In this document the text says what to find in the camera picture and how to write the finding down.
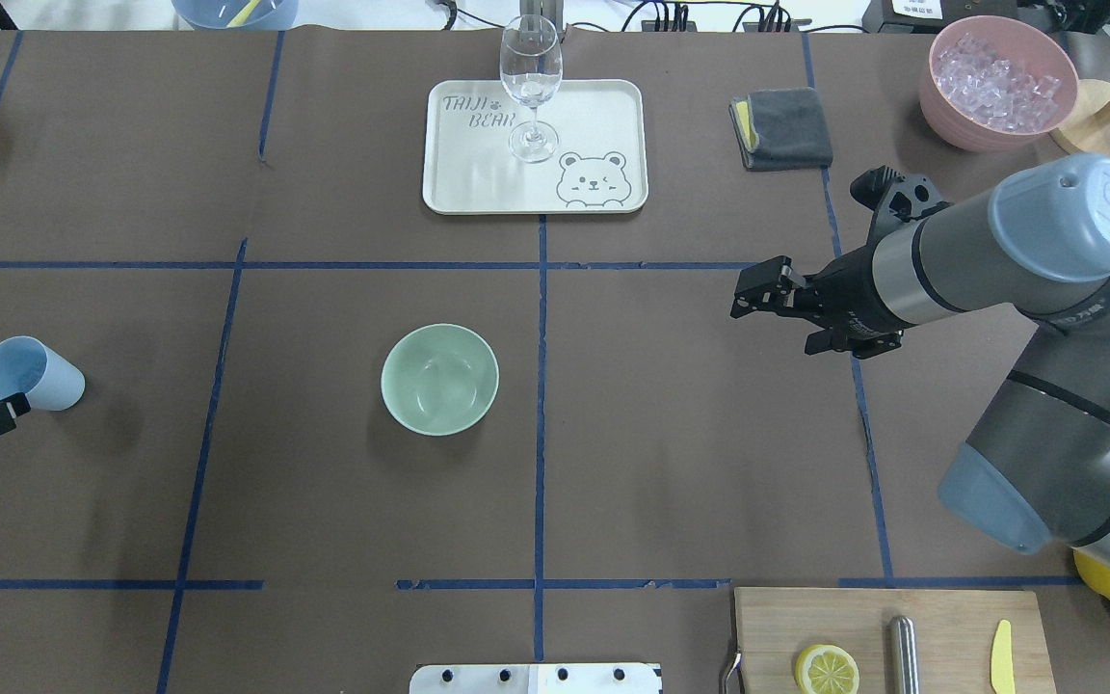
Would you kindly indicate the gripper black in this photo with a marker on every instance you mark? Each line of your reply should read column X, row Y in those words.
column 849, row 287

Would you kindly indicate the light blue plastic cup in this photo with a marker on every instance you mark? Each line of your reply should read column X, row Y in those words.
column 49, row 382

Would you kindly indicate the green ceramic bowl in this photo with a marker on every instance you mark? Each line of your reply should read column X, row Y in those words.
column 439, row 380

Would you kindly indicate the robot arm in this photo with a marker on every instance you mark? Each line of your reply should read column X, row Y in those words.
column 1036, row 467

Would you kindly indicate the pink bowl with ice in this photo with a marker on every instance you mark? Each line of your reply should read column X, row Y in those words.
column 993, row 84

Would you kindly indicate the blue bowl with fork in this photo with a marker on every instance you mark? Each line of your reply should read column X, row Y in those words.
column 238, row 15

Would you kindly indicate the cream bear tray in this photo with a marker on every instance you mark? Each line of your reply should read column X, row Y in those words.
column 482, row 160

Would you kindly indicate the wooden cutting board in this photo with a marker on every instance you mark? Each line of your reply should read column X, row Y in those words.
column 952, row 632

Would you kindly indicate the metal muddler rod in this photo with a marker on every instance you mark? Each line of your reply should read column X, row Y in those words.
column 904, row 656

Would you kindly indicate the lemon half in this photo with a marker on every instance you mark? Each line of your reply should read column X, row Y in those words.
column 826, row 668

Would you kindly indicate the clear wine glass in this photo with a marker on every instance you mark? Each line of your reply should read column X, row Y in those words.
column 531, row 68

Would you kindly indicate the yellow lemon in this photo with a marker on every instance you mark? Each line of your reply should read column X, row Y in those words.
column 1096, row 575

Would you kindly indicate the yellow plastic knife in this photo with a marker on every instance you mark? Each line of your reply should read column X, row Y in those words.
column 1002, row 667

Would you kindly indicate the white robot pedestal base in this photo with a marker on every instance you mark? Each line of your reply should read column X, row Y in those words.
column 575, row 677

